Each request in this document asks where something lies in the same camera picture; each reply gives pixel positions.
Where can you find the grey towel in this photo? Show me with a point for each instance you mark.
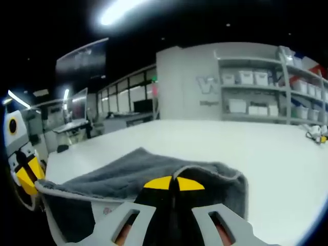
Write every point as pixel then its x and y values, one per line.
pixel 128 171

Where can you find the black pouch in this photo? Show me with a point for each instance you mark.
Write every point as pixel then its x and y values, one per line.
pixel 62 148

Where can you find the grey standing desk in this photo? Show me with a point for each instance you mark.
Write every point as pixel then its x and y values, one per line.
pixel 71 126

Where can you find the short ceiling light bar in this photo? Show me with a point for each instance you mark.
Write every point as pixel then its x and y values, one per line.
pixel 66 94

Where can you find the smaller lit monitor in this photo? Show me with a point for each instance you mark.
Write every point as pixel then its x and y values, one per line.
pixel 80 103

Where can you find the grey low cabinet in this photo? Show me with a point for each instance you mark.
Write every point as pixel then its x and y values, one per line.
pixel 128 120

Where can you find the large lit monitor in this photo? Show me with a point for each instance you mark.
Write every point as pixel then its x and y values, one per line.
pixel 82 61

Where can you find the dark switched-off monitor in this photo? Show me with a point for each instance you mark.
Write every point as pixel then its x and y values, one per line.
pixel 143 106

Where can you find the glass office partition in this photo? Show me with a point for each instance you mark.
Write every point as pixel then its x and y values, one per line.
pixel 123 87

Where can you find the pink tag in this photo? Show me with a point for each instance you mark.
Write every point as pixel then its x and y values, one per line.
pixel 154 89

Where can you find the row of white storage boxes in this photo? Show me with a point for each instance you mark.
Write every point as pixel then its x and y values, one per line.
pixel 246 77

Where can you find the grey metal shelf unit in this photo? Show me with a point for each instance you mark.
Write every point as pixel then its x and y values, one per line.
pixel 288 102

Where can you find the idle yellow-tipped gripper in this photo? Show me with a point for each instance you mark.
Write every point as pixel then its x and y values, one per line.
pixel 314 132

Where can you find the long ceiling light strip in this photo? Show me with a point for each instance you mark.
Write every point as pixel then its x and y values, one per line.
pixel 115 15

